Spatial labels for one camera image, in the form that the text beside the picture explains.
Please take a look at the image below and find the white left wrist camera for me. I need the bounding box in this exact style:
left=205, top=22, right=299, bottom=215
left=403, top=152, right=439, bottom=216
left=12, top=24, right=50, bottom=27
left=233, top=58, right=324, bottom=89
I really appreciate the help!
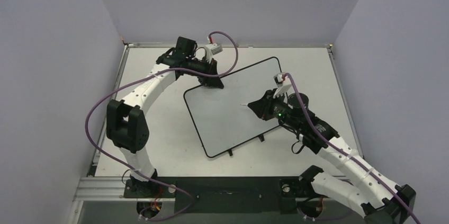
left=204, top=43, right=223, bottom=61

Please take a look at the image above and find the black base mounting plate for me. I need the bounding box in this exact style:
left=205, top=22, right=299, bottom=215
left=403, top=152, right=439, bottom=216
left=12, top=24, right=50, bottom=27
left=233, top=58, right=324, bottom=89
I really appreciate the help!
left=123, top=176, right=322, bottom=217

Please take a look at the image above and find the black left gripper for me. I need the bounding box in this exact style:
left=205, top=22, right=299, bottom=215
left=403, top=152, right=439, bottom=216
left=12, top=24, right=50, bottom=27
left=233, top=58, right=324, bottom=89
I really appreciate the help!
left=186, top=57, right=223, bottom=89

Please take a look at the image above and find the purple camera cable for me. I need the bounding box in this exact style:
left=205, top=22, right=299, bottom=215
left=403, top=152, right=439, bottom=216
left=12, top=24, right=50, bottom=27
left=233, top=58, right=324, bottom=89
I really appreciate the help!
left=282, top=72, right=421, bottom=224
left=85, top=31, right=239, bottom=222

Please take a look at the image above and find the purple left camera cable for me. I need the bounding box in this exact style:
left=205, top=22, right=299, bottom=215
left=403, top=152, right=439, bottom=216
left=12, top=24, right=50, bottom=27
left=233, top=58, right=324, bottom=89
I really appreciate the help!
left=85, top=31, right=239, bottom=222

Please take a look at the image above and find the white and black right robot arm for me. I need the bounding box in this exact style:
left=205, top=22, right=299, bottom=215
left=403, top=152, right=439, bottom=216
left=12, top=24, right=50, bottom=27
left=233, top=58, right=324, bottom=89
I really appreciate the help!
left=247, top=89, right=416, bottom=223

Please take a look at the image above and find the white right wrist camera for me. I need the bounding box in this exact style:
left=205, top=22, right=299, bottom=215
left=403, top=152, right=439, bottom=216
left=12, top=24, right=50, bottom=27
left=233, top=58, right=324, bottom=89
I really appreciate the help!
left=274, top=73, right=291, bottom=98

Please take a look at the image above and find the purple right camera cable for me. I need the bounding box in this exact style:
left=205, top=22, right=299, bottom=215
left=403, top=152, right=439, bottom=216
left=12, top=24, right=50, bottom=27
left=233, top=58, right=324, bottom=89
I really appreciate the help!
left=282, top=72, right=421, bottom=224

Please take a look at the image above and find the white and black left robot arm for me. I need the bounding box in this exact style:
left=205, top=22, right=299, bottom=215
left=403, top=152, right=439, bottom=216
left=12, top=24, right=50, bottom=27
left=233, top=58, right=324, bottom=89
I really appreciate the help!
left=106, top=37, right=224, bottom=198

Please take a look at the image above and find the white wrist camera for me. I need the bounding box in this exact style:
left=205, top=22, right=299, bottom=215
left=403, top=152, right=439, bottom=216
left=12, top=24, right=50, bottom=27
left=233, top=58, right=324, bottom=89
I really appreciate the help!
left=274, top=73, right=291, bottom=98
left=204, top=43, right=223, bottom=61

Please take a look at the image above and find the white whiteboard black frame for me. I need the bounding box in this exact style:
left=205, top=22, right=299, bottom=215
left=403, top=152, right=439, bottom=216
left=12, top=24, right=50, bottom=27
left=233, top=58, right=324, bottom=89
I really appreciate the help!
left=183, top=57, right=282, bottom=158

